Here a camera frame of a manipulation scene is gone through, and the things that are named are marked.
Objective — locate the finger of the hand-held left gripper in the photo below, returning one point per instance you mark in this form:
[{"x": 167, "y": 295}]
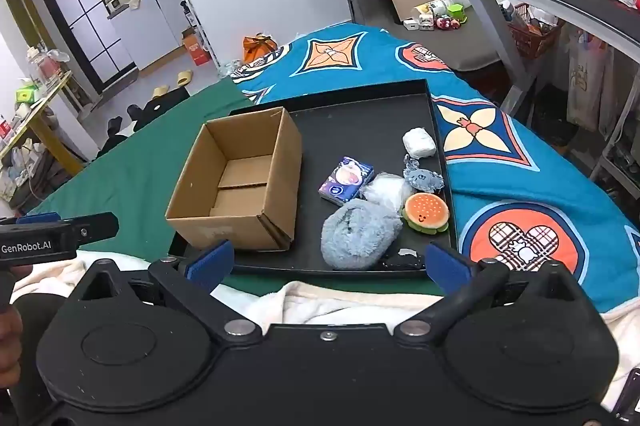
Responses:
[
  {"x": 39, "y": 219},
  {"x": 92, "y": 225}
]

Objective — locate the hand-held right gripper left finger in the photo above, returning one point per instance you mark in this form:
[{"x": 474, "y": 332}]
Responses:
[{"x": 212, "y": 263}]

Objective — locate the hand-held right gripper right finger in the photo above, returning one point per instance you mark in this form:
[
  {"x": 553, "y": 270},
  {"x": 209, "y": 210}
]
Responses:
[{"x": 447, "y": 267}]

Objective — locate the brown cardboard box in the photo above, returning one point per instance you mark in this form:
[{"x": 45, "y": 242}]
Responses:
[{"x": 200, "y": 206}]

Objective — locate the burger plush toy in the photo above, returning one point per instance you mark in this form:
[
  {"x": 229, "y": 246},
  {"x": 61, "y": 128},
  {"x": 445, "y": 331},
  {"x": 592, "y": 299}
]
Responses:
[{"x": 425, "y": 212}]

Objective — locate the small grey plush toy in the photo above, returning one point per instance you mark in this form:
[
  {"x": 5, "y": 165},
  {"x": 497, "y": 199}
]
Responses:
[{"x": 422, "y": 178}]

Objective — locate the fluffy blue plush toy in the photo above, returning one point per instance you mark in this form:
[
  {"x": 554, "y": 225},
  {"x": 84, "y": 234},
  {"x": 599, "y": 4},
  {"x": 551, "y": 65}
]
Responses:
[{"x": 357, "y": 236}]

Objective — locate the clear plastic bag white filling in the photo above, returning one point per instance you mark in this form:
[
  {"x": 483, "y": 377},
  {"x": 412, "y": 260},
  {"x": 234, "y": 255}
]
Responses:
[{"x": 385, "y": 191}]

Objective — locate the white cloth bundle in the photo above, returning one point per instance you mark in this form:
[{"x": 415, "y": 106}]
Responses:
[{"x": 419, "y": 142}]

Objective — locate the purple tissue packet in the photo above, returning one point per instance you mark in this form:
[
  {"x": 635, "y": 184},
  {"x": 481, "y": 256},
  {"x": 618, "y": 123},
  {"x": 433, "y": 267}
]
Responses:
[{"x": 345, "y": 181}]

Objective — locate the black tray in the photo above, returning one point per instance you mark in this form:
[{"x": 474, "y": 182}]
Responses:
[{"x": 350, "y": 135}]

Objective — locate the person's left hand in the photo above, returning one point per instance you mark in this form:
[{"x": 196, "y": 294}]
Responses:
[{"x": 7, "y": 341}]

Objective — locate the small black pouch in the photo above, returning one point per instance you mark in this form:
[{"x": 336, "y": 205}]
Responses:
[{"x": 402, "y": 260}]

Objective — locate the green bed sheet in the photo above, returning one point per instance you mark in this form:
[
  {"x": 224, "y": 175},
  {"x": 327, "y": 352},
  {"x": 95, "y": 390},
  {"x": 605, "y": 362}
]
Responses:
[{"x": 125, "y": 176}]

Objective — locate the black shoe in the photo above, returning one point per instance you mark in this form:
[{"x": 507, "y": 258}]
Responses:
[
  {"x": 114, "y": 125},
  {"x": 135, "y": 111}
]

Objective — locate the blue printed blanket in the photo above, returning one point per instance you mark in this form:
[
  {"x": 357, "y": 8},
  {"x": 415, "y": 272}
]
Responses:
[{"x": 525, "y": 201}]

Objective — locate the yellow table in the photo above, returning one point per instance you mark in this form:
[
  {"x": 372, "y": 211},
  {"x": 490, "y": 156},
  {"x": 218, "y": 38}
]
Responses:
[{"x": 40, "y": 115}]

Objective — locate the cream fleece blanket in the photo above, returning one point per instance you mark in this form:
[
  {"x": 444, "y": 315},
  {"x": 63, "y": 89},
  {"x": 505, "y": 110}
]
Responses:
[{"x": 325, "y": 306}]

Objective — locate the yellow slipper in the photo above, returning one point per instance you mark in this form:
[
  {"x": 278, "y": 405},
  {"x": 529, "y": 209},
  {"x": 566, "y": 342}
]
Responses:
[
  {"x": 184, "y": 77},
  {"x": 161, "y": 92}
]

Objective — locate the glass jar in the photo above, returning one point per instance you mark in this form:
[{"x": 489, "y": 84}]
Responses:
[{"x": 44, "y": 64}]

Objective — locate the crumpled clear plastic bag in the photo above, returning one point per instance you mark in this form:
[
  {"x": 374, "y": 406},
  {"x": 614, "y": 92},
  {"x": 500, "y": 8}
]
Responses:
[{"x": 229, "y": 69}]

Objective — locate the black framed glass door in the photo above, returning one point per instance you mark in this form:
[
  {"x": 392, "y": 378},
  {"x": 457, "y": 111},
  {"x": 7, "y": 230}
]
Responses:
[{"x": 75, "y": 20}]

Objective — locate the orange cardboard box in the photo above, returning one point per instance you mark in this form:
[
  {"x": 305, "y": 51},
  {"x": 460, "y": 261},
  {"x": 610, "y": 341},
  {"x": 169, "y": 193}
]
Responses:
[{"x": 196, "y": 48}]

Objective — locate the white cabinet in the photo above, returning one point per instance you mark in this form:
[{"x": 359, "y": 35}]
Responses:
[{"x": 160, "y": 20}]

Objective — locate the orange bag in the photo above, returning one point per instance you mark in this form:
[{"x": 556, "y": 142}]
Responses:
[{"x": 259, "y": 48}]

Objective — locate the dark grey platform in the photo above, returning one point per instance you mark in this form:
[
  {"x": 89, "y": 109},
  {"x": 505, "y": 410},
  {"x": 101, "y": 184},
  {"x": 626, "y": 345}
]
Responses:
[{"x": 460, "y": 45}]

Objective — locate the white narrow rack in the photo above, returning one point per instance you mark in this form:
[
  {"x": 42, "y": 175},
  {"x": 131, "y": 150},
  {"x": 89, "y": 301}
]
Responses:
[{"x": 200, "y": 30}]

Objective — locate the black phone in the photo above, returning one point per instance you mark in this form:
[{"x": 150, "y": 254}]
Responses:
[{"x": 627, "y": 398}]

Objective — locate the cream tote bag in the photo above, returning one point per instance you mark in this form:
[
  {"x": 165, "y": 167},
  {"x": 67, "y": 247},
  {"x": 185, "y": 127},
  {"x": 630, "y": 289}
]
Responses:
[{"x": 590, "y": 80}]

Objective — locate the red toy figures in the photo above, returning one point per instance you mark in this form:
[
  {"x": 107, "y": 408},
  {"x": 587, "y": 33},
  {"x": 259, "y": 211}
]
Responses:
[{"x": 444, "y": 23}]

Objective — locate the white charger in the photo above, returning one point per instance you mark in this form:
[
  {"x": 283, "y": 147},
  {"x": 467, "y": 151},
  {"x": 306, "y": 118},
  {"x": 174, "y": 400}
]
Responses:
[{"x": 417, "y": 24}]

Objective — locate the red basket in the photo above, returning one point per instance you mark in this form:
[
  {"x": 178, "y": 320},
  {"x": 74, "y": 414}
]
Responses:
[{"x": 535, "y": 35}]

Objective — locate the green toy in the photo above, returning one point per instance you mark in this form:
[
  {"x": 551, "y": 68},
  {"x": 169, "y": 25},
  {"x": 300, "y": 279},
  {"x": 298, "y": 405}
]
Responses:
[{"x": 456, "y": 12}]

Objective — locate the grey metal desk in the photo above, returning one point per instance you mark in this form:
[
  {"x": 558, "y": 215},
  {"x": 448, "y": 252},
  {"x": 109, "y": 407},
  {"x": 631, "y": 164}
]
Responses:
[{"x": 565, "y": 8}]

